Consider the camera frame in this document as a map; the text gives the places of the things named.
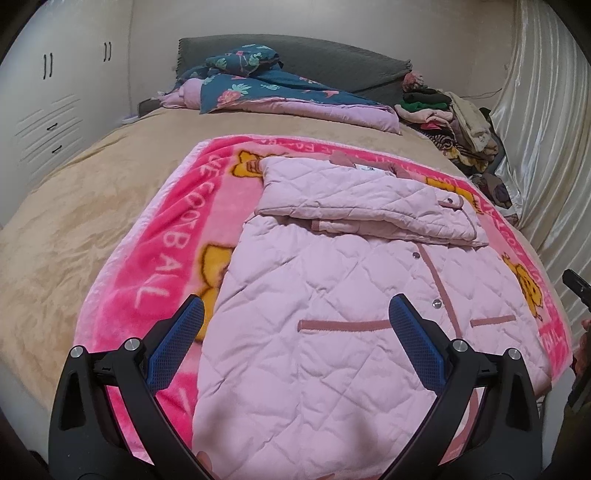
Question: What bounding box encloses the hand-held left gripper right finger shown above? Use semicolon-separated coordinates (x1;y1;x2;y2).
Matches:
388;294;546;480

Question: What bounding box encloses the pink printed blanket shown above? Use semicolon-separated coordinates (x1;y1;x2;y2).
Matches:
75;134;574;468

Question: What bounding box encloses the bed with beige sheet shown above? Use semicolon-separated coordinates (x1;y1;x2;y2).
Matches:
0;99;575;428

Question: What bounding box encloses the pink quilted jacket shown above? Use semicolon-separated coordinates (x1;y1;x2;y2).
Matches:
191;154;553;480

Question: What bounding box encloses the cream satin curtain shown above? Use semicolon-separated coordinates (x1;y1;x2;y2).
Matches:
488;0;591;335

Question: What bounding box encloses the white wardrobe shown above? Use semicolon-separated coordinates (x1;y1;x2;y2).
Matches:
0;0;136;188

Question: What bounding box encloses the pile of folded clothes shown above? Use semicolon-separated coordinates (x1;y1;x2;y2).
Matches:
394;71;526;219

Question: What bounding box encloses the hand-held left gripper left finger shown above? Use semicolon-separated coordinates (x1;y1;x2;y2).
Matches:
46;294;218;480

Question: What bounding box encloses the grey headboard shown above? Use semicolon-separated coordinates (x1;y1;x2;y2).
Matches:
175;36;414;107

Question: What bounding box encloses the blue floral quilt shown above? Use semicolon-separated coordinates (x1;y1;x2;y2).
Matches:
159;44;402;136

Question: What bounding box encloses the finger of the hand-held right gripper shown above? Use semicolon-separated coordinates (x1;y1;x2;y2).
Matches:
562;270;591;308

